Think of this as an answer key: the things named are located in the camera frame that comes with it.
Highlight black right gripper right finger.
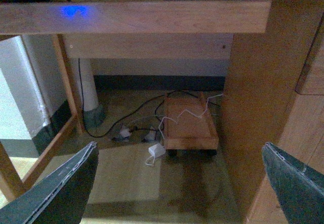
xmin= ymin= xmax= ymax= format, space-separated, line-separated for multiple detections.
xmin=262 ymin=142 xmax=323 ymax=223

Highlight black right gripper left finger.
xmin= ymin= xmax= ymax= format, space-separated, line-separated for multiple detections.
xmin=1 ymin=141 xmax=99 ymax=223

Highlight white pipe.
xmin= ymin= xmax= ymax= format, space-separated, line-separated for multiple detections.
xmin=75 ymin=58 xmax=105 ymax=129

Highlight power strip with plugs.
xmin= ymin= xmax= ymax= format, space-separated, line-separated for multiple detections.
xmin=111 ymin=125 xmax=161 ymax=143

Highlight wooden desk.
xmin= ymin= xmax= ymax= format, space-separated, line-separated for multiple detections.
xmin=1 ymin=0 xmax=323 ymax=223

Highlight white power adapter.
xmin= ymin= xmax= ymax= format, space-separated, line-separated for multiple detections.
xmin=148 ymin=143 xmax=166 ymax=158

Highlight wooden rolling cart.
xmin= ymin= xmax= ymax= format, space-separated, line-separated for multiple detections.
xmin=161 ymin=92 xmax=219 ymax=157

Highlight wooden keyboard drawer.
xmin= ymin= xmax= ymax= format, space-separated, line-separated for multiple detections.
xmin=1 ymin=0 xmax=271 ymax=35

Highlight black cable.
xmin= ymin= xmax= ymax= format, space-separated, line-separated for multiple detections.
xmin=77 ymin=58 xmax=221 ymax=138

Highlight white cable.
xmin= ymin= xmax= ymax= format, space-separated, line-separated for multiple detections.
xmin=145 ymin=93 xmax=224 ymax=167

